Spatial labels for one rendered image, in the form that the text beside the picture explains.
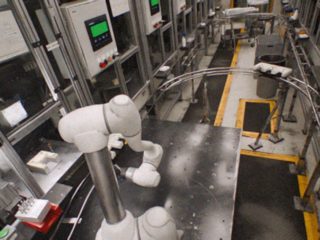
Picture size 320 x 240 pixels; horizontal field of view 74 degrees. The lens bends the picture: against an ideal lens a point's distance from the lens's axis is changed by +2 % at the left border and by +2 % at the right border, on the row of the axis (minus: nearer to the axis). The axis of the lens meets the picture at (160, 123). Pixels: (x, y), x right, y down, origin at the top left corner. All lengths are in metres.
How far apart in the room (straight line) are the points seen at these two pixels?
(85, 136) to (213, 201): 0.92
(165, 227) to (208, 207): 0.42
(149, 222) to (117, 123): 0.51
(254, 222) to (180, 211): 0.95
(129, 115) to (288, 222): 1.80
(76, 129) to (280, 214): 1.92
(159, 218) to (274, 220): 1.37
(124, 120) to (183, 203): 0.79
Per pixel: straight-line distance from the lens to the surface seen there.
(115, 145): 1.66
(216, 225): 1.39
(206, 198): 1.48
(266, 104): 3.72
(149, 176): 1.30
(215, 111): 3.47
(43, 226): 1.30
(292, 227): 2.28
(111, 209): 1.06
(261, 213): 2.28
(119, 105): 0.83
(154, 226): 1.10
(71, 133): 0.90
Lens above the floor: 1.89
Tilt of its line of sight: 35 degrees down
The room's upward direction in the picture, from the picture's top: 9 degrees counter-clockwise
